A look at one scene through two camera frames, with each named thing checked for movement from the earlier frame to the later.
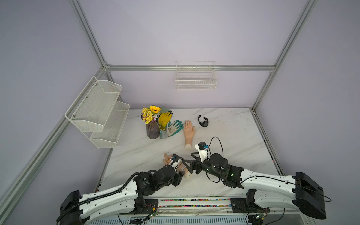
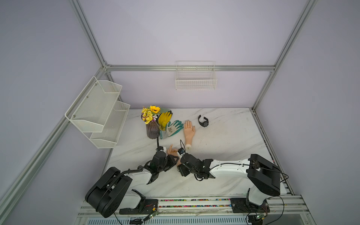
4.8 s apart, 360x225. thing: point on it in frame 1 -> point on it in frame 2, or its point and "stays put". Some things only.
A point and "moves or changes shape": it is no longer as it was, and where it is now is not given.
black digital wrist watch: (204, 123) stays put
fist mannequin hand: (180, 168) moves or changes shape
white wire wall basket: (195, 75) stays put
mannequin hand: (189, 131) stays put
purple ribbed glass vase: (153, 130) stays put
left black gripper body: (175, 181) -> (168, 163)
